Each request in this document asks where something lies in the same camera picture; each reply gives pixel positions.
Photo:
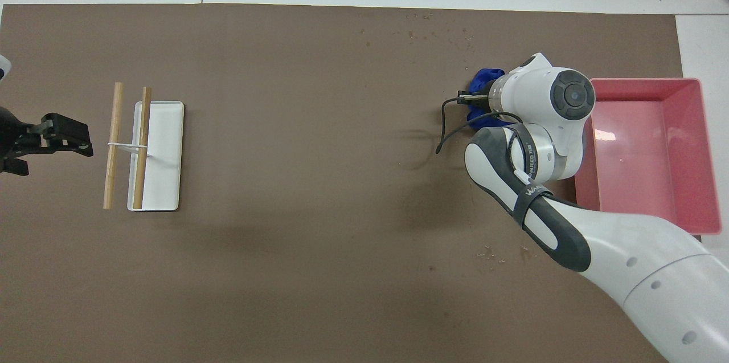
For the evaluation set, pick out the brown table mat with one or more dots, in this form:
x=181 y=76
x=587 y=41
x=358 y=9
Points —
x=285 y=237

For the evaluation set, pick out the blue towel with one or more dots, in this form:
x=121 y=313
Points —
x=483 y=78

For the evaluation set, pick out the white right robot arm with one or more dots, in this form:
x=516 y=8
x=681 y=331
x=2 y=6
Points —
x=626 y=255

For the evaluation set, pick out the wooden towel rack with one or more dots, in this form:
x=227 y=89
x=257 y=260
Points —
x=114 y=123

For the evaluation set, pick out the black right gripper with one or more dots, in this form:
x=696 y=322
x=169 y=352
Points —
x=486 y=107

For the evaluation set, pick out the pink plastic bin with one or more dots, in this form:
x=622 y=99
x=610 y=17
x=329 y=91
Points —
x=655 y=169

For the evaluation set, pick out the white rectangular tray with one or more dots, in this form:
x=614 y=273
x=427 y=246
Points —
x=168 y=152

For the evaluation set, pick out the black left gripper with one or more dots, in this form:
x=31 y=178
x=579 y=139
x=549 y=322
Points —
x=20 y=138

